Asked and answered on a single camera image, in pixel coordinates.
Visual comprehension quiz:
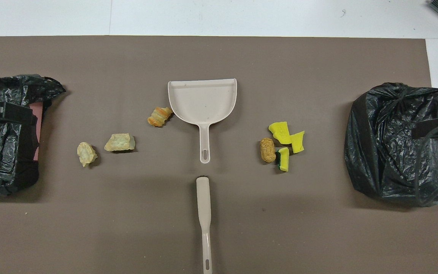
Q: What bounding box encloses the pale ridged bread piece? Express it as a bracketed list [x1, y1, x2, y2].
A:
[76, 142, 98, 167]

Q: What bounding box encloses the notched yellow sponge piece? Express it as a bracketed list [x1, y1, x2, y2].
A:
[289, 131, 305, 154]

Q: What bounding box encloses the orange striped croissant toy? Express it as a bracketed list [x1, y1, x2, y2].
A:
[147, 107, 173, 128]

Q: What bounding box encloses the yellow sponge piece green backing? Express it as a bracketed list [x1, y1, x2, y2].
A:
[276, 147, 290, 172]

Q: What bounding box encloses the large yellow sponge piece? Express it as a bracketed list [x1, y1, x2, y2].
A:
[268, 121, 292, 145]

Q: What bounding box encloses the brown peanut shaped bread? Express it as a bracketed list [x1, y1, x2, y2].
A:
[260, 137, 277, 164]

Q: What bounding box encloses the beige plastic dustpan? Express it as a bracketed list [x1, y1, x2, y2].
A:
[167, 78, 238, 164]

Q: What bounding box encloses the beige hand brush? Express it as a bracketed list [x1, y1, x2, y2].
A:
[196, 176, 213, 274]

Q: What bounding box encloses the black bagged bin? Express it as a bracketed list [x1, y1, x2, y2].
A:
[344, 82, 438, 208]

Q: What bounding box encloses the brown table mat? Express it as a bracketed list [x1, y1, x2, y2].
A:
[0, 36, 438, 274]

